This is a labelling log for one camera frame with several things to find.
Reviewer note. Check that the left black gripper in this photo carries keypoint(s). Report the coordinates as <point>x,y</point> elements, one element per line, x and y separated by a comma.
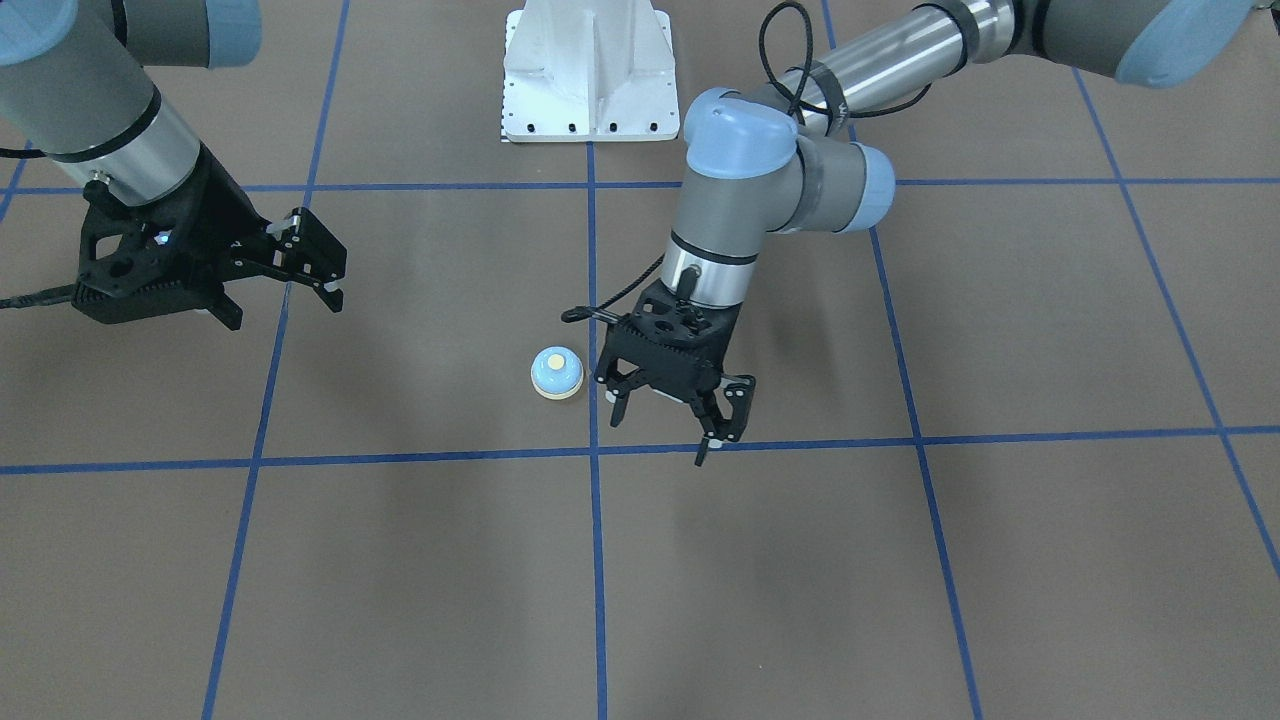
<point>737,394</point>

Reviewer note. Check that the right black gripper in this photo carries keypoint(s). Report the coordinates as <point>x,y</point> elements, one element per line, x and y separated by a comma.
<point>213,222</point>

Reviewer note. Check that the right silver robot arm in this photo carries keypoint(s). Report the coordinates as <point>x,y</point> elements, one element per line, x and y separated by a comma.
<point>74,81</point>

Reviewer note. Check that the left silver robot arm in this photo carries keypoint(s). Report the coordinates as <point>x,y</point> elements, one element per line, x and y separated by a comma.
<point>779,159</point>

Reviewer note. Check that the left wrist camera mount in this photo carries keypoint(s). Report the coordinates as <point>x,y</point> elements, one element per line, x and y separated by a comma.
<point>663,331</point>

